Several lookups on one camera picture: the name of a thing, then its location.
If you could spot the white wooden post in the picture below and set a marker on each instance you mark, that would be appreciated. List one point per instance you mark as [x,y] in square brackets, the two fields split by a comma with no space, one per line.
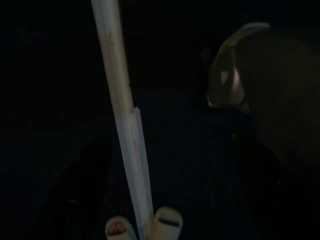
[125,125]

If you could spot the cream slipper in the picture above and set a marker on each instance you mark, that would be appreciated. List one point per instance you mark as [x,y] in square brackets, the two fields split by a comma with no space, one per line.
[120,225]
[166,220]

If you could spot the person's foot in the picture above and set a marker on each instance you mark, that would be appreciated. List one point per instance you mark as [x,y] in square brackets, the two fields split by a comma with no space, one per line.
[117,228]

